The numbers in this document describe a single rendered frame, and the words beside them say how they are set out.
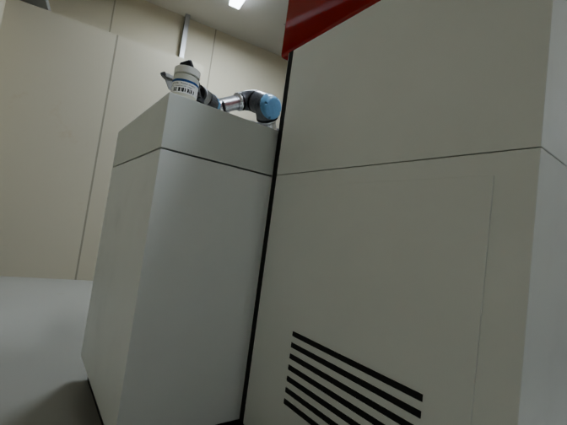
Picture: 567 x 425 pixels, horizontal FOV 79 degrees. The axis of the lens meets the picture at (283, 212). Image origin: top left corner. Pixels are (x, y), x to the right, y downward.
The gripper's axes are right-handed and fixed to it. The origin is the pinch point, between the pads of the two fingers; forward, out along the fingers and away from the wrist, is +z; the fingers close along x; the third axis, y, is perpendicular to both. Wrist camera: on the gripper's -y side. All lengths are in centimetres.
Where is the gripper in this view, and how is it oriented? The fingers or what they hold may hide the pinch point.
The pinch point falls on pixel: (171, 69)
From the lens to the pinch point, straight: 142.5
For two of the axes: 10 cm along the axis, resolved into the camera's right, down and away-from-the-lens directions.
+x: -9.5, 2.0, 2.3
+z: -2.4, -0.2, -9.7
